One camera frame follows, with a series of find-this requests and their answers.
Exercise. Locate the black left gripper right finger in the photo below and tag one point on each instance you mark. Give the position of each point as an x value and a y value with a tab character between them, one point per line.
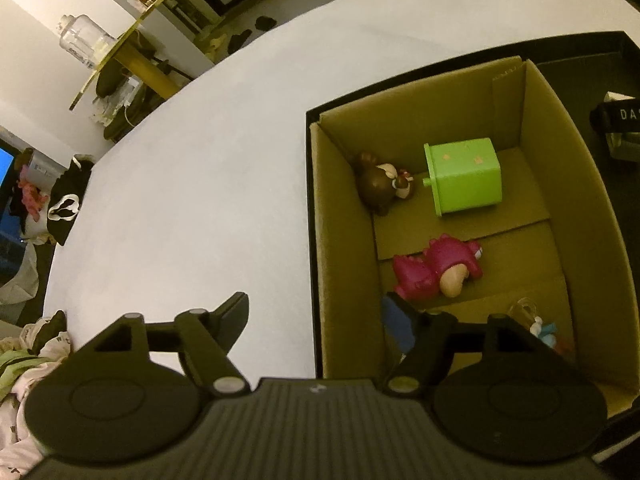
428	342

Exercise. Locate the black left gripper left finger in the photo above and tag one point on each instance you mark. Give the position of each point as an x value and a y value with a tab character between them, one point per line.
202	340

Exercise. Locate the pink bear figurine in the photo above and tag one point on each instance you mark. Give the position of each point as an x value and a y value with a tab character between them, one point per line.
441	269

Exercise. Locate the small blue white figurine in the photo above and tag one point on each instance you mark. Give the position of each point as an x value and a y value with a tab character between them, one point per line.
525	312

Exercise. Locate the brown cardboard box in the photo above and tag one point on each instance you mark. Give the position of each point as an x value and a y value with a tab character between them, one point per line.
450	219

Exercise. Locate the brown bear figurine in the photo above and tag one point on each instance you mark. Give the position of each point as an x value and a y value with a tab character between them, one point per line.
381	184

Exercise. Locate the green toy box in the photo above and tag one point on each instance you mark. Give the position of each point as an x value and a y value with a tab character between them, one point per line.
463	175

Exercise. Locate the white rectangular box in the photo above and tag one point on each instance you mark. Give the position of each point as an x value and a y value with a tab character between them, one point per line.
617	119

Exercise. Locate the pile of clothes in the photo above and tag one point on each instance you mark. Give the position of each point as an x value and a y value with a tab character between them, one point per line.
28	354

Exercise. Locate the black ghost face mask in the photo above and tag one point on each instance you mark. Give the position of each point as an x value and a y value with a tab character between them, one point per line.
67	196

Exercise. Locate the round gold side table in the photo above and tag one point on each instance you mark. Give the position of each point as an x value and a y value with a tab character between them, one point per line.
135	62

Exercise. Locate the black slipper left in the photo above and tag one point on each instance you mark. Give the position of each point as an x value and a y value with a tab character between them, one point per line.
237	41

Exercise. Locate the black slipper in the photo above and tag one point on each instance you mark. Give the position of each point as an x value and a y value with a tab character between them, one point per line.
265	23
237	41

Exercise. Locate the black tray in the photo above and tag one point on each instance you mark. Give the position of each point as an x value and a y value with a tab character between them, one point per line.
600	75

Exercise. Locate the glass jar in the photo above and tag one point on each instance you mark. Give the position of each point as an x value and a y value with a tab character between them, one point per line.
81	37

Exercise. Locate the black slipper right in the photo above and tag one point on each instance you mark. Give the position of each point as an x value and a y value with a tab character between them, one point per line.
265	23

